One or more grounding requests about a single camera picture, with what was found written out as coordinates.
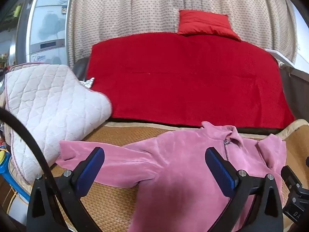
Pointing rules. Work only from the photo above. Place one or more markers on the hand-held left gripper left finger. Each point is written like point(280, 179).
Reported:
point(90, 166)

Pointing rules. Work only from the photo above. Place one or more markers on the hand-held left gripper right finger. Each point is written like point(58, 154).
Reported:
point(221, 171)

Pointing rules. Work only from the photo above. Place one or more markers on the pink jacket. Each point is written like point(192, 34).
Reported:
point(173, 164)

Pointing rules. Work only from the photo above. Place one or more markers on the woven bamboo mat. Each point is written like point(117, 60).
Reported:
point(108, 203)

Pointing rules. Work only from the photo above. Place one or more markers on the white quilted pillow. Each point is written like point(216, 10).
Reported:
point(48, 101)

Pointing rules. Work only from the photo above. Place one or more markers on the blue plastic toy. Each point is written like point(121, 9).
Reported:
point(7, 171)

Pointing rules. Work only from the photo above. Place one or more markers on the small patterned cloth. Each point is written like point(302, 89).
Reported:
point(88, 82)

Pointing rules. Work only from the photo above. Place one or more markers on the red blanket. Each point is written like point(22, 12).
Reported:
point(181, 77)

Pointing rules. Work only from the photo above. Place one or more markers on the white board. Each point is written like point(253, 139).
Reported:
point(281, 58)

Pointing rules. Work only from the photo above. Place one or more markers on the silver refrigerator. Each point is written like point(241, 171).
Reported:
point(48, 29)

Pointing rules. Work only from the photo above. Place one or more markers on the red cushion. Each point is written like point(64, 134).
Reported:
point(205, 24)

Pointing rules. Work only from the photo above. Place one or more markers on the beige dotted cover cloth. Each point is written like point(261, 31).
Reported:
point(132, 9)

